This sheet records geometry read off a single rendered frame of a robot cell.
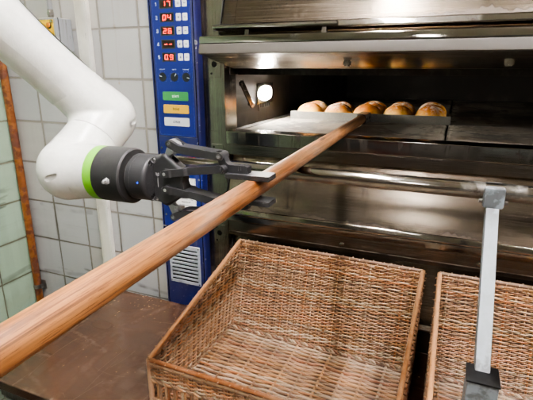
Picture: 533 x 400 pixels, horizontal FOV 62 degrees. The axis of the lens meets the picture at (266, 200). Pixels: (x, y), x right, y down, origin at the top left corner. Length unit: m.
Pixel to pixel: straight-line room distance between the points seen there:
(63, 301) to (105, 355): 1.05
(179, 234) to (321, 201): 0.84
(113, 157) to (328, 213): 0.70
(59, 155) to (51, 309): 0.48
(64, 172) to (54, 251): 1.18
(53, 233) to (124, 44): 0.81
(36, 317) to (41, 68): 0.57
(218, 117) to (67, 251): 0.87
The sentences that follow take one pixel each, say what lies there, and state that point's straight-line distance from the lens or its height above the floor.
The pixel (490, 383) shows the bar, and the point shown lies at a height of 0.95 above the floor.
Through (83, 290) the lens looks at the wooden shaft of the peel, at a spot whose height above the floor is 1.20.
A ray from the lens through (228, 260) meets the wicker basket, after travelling 1.32.
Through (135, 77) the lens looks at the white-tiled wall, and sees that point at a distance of 1.50.
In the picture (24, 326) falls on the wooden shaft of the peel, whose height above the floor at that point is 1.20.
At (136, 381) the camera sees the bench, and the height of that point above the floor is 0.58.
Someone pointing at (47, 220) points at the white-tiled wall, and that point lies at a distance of 1.93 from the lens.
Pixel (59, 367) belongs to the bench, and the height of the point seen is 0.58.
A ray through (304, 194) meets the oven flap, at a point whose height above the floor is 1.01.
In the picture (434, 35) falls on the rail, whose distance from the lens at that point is 1.04.
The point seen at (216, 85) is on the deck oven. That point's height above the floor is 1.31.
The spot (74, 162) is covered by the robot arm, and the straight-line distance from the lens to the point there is 0.79.
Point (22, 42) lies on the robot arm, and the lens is 0.85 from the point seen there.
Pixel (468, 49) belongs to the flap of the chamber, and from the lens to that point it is 1.03.
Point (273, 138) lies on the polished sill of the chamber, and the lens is 1.28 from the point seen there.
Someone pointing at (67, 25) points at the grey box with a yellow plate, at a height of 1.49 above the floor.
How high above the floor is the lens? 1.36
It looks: 17 degrees down
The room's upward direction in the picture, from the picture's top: straight up
